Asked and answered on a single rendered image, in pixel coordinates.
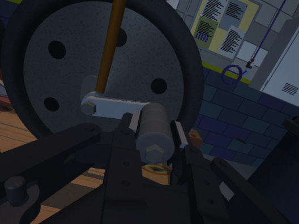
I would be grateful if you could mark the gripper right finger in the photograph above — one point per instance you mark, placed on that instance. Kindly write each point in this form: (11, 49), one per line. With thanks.
(194, 163)

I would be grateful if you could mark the green tape roll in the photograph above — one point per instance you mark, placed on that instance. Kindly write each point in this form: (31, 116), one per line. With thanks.
(155, 171)

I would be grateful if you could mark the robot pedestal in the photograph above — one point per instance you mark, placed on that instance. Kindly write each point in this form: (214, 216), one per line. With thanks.
(280, 168)

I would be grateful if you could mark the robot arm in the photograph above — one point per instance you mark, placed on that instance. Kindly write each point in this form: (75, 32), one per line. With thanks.
(291, 124)

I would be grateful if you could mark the yellow notice board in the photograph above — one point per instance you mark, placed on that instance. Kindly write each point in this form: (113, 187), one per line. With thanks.
(217, 25)

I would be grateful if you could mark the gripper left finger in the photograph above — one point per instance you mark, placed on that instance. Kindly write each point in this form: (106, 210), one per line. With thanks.
(58, 142)

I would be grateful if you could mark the red bench mat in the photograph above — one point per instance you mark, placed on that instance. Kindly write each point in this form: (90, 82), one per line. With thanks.
(3, 99)

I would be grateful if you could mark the grey metal cabinet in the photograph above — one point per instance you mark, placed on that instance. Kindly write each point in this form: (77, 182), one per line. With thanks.
(280, 65)

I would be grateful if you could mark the orange tricycle frame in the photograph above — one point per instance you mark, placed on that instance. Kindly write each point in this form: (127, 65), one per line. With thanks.
(111, 46)

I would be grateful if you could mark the grey disc front wheel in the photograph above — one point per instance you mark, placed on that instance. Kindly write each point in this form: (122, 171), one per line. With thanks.
(70, 70)

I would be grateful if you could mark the orange box with button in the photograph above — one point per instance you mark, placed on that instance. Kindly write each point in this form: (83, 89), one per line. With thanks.
(195, 138)

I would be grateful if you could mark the grey cylinder pedal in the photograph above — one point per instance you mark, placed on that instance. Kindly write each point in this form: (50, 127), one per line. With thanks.
(154, 130)

